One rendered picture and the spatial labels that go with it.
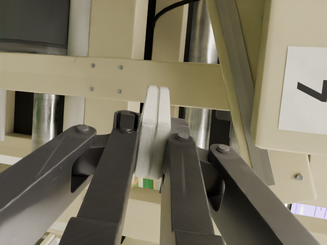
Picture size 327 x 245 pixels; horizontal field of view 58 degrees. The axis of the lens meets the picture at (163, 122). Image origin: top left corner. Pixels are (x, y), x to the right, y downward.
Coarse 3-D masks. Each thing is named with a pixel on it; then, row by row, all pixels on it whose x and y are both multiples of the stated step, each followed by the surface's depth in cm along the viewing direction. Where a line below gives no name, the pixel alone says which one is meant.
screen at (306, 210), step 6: (294, 204) 367; (300, 204) 364; (294, 210) 370; (300, 210) 368; (306, 210) 365; (312, 210) 363; (318, 210) 361; (324, 210) 359; (312, 216) 366; (318, 216) 364; (324, 216) 362
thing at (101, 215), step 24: (120, 120) 13; (120, 144) 12; (96, 168) 10; (120, 168) 10; (96, 192) 9; (120, 192) 9; (96, 216) 8; (120, 216) 8; (72, 240) 6; (96, 240) 7; (120, 240) 10
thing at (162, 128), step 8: (160, 88) 20; (160, 96) 18; (168, 96) 19; (160, 104) 17; (168, 104) 17; (160, 112) 15; (168, 112) 16; (160, 120) 14; (168, 120) 15; (160, 128) 14; (168, 128) 14; (160, 136) 14; (168, 136) 14; (152, 144) 14; (160, 144) 14; (152, 152) 14; (160, 152) 14; (152, 160) 14; (160, 160) 14; (152, 168) 15; (160, 168) 15; (152, 176) 15; (160, 176) 15
